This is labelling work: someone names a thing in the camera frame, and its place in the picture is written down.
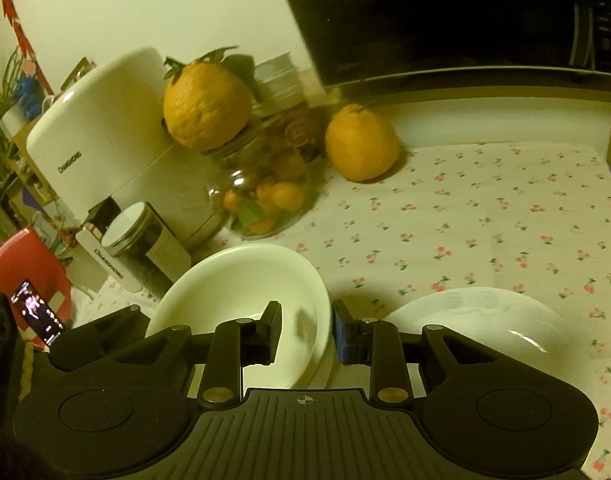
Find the pile of small citrus fruits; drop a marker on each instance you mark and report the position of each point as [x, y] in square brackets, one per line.
[280, 195]

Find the smartphone with lit screen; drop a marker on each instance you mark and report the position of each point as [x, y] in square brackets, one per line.
[37, 315]

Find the wide cream bowl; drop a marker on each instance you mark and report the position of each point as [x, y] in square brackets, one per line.
[322, 357]

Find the white air fryer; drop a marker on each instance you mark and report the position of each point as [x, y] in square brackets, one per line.
[95, 135]

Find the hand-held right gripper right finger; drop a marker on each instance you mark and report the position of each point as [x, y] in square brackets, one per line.
[341, 335]

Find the small cream bowl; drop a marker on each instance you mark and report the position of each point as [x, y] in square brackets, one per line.
[225, 285]

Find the white swirl plate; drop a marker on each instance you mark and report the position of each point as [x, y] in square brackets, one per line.
[475, 320]

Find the red plastic stool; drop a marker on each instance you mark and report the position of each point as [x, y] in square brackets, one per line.
[20, 255]

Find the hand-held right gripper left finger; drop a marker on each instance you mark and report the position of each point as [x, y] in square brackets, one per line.
[274, 327]

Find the cherry print tablecloth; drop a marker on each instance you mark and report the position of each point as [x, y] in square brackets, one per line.
[485, 240]

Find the orange citrus fruit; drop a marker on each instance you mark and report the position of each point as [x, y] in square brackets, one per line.
[363, 145]

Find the dark tea leaf jar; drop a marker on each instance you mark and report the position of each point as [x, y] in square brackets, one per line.
[130, 230]

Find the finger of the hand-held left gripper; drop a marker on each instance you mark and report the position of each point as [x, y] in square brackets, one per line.
[95, 335]

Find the large orange with leaves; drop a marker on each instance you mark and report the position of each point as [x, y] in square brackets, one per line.
[205, 105]

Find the white floral cloth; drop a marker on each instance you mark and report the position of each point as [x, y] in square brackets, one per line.
[107, 302]

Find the black microwave oven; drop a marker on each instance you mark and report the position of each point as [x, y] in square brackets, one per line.
[435, 10]

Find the red hanging decoration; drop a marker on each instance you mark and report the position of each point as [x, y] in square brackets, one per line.
[20, 30]

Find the glass fruit jar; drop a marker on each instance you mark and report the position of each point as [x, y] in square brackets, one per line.
[235, 180]

